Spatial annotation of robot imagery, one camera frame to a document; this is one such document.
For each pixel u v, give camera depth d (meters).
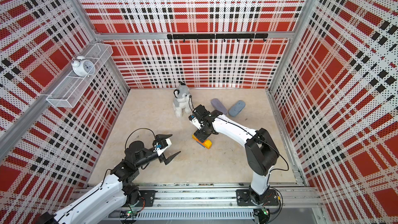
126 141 0.58
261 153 0.46
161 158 0.68
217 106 1.08
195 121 0.80
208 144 0.86
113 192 0.54
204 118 0.64
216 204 0.73
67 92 0.69
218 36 0.89
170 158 0.69
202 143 0.90
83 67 0.70
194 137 0.91
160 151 0.66
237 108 1.08
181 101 0.95
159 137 0.71
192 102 0.98
